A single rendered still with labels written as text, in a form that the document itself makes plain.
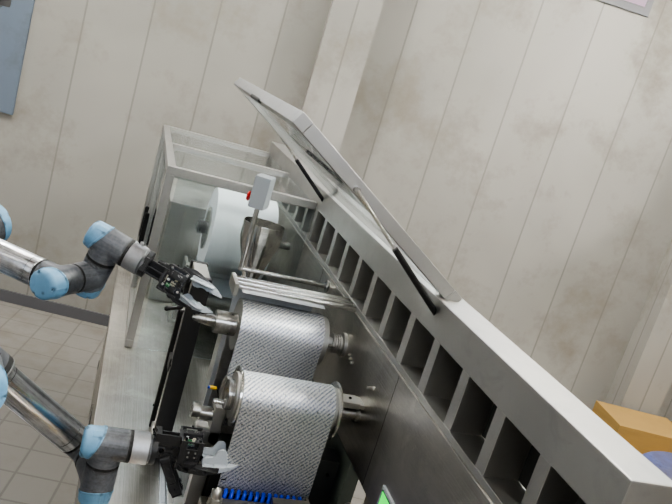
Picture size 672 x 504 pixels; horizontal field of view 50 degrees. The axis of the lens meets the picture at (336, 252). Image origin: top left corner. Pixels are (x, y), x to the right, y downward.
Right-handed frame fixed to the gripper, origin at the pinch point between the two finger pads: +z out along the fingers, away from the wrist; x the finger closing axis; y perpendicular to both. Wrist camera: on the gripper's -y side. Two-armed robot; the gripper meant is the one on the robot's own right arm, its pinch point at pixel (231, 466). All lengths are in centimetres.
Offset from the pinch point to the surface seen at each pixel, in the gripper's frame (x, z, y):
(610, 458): -78, 31, 56
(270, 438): -0.3, 7.4, 9.0
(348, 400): 4.8, 25.9, 19.8
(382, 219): -14, 13, 70
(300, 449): -0.3, 15.6, 7.2
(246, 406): -0.2, -0.6, 16.5
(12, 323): 312, -85, -109
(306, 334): 24.4, 16.4, 27.8
